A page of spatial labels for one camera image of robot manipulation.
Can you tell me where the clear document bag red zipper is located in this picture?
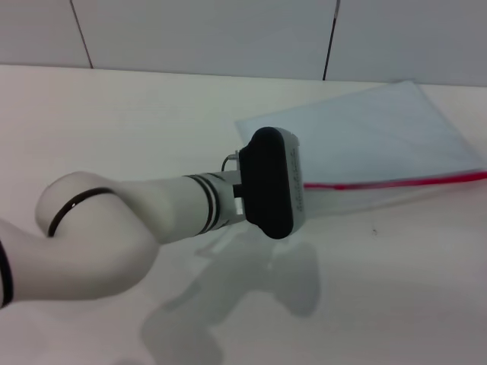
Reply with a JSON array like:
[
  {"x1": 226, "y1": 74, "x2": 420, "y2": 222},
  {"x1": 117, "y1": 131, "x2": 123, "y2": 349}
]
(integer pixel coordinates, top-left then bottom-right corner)
[{"x1": 196, "y1": 79, "x2": 487, "y2": 256}]

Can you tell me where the black grey left wrist camera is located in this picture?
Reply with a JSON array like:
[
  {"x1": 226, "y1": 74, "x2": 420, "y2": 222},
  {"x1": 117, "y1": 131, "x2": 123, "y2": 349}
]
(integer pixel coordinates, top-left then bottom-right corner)
[{"x1": 238, "y1": 126, "x2": 307, "y2": 241}]

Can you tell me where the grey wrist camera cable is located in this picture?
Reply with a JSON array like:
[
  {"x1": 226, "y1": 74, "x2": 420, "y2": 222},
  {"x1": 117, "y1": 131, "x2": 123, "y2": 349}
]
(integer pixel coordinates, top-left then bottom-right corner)
[{"x1": 221, "y1": 151, "x2": 242, "y2": 170}]

